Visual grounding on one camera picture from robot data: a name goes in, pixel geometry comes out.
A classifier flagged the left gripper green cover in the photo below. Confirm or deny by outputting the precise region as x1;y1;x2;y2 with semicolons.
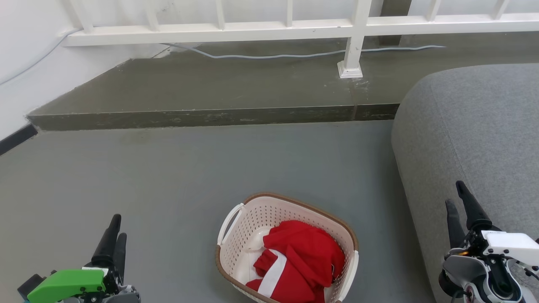
26;214;141;303

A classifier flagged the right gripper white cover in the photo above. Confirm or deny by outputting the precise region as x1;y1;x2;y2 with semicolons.
445;181;539;267

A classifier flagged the cream laundry basket brown rim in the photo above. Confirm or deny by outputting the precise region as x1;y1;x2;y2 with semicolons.
216;193;359;303

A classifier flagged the grey fabric sofa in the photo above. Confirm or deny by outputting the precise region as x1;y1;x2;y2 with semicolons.
391;63;539;303

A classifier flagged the black baseboard strip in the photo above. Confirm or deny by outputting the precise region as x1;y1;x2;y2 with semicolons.
0;124;38;156

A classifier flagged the red garment with white stripe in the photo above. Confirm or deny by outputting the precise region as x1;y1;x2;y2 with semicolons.
245;220;346;303

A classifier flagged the dark grey pillar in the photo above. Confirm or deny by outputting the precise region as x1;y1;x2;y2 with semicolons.
378;0;412;46

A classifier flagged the white metal railing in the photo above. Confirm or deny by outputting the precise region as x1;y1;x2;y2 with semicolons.
61;0;539;79

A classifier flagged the white cable on wall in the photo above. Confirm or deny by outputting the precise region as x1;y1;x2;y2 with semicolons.
0;29;81;85

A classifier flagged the grey cable on floor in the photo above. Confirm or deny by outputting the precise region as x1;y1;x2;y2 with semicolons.
160;43;446;60

